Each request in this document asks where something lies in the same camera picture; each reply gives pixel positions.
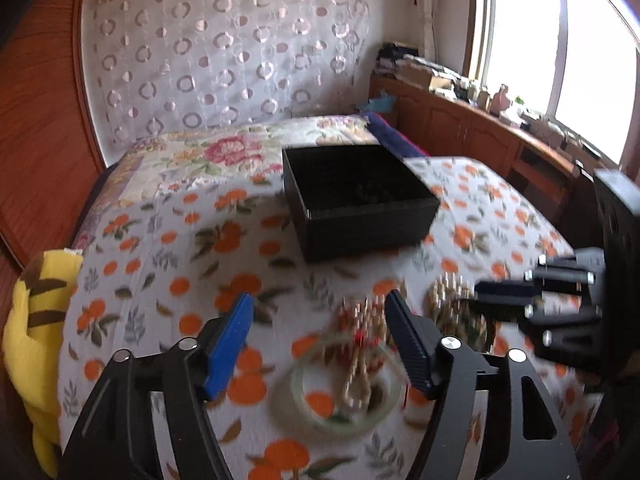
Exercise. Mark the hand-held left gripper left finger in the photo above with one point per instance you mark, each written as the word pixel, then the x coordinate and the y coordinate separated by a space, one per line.
pixel 227 345

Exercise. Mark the wooden slatted wardrobe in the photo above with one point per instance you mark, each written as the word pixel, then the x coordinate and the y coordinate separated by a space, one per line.
pixel 40 125

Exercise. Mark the pile of dark clothes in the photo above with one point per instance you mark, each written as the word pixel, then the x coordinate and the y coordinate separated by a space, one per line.
pixel 392 57

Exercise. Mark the wooden window cabinet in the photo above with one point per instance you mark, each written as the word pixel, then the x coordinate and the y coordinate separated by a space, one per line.
pixel 470 130

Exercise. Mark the yellow plush toy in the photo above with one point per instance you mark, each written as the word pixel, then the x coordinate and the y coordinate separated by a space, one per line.
pixel 30 340

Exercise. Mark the black square storage box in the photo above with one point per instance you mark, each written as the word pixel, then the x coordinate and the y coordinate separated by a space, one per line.
pixel 350 210

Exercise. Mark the cardboard box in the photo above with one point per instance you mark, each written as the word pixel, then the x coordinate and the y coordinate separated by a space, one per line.
pixel 425 76

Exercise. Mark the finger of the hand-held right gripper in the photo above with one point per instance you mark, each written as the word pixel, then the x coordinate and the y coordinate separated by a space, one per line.
pixel 505 292
pixel 565 332

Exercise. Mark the green jade bangle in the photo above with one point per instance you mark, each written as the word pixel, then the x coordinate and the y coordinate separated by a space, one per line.
pixel 300 400

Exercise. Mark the floral bedspread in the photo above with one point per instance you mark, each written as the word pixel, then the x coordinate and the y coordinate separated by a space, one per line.
pixel 215 152

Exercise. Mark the teal bag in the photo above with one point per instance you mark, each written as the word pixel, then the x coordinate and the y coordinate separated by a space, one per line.
pixel 380 103

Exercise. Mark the wood framed window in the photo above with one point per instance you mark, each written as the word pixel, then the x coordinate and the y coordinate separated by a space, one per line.
pixel 530 35

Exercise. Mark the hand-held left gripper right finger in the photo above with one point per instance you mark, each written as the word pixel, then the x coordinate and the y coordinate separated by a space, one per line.
pixel 407 340

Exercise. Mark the pink figurine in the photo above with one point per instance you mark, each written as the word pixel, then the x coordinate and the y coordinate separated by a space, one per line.
pixel 501 100

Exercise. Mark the beige window curtain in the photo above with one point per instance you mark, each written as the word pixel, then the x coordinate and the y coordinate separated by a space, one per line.
pixel 435 5

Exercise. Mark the dark blue blanket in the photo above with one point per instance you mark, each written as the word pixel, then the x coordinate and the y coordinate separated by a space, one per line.
pixel 395 137

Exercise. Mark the orange fruit print cloth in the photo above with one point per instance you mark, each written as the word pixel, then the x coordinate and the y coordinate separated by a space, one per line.
pixel 165 270

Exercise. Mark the circle pattern sheer curtain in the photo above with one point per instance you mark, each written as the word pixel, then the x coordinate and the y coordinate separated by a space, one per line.
pixel 225 60

